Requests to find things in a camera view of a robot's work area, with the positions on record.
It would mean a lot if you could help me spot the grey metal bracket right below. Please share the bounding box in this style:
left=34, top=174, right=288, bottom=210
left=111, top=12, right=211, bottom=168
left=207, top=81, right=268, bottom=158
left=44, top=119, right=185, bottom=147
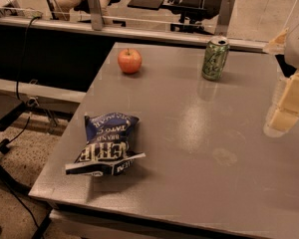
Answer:
left=215, top=0, right=235, bottom=36

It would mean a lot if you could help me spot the black power cable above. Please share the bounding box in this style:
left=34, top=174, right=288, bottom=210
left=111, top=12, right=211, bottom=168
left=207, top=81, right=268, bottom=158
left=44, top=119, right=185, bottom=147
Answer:
left=15, top=15, right=44, bottom=102

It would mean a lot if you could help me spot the blue chip bag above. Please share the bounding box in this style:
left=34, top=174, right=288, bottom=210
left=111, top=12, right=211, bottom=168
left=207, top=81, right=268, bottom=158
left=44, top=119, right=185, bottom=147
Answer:
left=65, top=113, right=146, bottom=176

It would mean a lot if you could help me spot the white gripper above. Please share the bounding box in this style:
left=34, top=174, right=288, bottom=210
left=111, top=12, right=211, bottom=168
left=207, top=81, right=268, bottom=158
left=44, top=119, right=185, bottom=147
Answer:
left=263, top=15, right=299, bottom=133

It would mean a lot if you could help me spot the red apple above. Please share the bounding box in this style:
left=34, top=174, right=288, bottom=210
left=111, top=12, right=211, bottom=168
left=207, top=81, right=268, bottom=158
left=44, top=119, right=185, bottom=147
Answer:
left=118, top=48, right=143, bottom=74

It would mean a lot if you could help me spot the grey metal bracket left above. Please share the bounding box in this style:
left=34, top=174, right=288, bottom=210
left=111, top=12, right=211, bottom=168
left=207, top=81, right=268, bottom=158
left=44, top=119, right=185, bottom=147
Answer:
left=88, top=0, right=104, bottom=31

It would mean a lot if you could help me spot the grey metal bracket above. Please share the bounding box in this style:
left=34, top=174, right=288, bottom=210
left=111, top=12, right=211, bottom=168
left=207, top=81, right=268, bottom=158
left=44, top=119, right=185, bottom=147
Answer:
left=88, top=0, right=104, bottom=31
left=215, top=0, right=235, bottom=36

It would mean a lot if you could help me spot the green soda can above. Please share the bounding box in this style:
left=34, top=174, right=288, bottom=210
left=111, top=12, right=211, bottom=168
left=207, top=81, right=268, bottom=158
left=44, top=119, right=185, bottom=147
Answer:
left=201, top=36, right=229, bottom=81

